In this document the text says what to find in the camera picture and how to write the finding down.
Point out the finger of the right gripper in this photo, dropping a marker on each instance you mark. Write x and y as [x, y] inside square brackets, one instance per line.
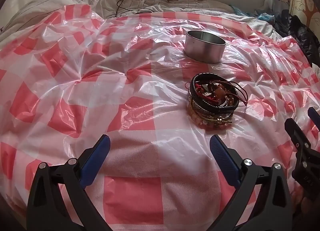
[314, 116]
[297, 136]

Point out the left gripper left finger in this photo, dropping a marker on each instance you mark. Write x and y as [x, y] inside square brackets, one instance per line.
[46, 209]

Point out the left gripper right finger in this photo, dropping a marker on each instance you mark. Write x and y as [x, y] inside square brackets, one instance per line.
[272, 209]

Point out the right hand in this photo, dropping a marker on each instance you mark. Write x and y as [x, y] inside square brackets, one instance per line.
[300, 203]

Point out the black puffy jacket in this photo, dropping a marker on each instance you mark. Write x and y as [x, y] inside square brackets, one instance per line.
[288, 25]

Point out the light blue plastic bag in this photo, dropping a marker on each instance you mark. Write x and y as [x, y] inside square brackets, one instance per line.
[267, 18]

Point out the red white checkered plastic sheet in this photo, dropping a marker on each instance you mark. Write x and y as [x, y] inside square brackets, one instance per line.
[75, 76]

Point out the round silver metal tin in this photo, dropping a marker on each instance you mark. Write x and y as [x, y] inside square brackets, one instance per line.
[204, 47]

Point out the white striped bed quilt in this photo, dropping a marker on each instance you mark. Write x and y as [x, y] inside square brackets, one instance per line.
[37, 10]

